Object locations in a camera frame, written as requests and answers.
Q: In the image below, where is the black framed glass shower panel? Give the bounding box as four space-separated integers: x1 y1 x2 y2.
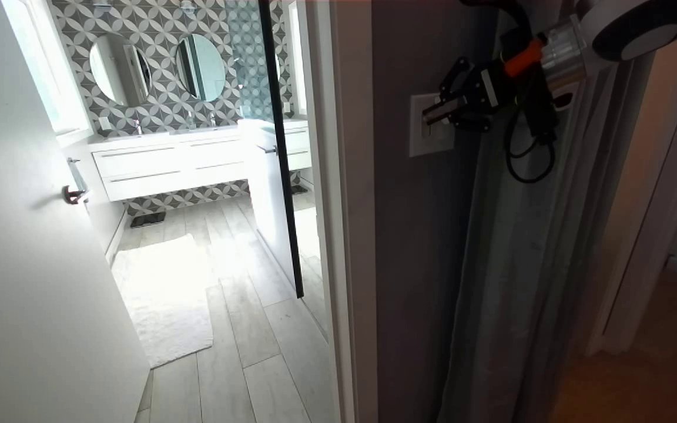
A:
254 0 307 301

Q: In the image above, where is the round wall mirror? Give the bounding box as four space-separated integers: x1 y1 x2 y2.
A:
86 33 153 107
172 33 231 106

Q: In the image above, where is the white wall switch plate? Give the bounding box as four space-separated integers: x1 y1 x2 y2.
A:
406 92 459 160

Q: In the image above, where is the white door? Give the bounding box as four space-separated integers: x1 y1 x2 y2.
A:
0 0 153 423

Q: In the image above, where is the orange cable strap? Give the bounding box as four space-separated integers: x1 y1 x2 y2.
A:
502 33 547 80

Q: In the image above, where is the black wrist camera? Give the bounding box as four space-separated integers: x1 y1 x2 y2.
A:
513 65 574 147

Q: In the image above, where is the silver door handle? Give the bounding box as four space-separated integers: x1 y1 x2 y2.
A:
60 156 95 208

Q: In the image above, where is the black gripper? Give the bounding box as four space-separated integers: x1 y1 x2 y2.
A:
420 55 518 130

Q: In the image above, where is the black camera cable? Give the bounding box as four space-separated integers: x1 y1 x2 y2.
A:
502 114 556 187

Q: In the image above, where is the white bathroom vanity cabinet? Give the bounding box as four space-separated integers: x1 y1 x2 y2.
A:
86 114 312 204

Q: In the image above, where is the white door frame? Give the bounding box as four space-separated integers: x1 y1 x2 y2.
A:
300 0 380 423

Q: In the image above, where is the white bath mat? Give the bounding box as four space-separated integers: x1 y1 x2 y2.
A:
109 232 217 370

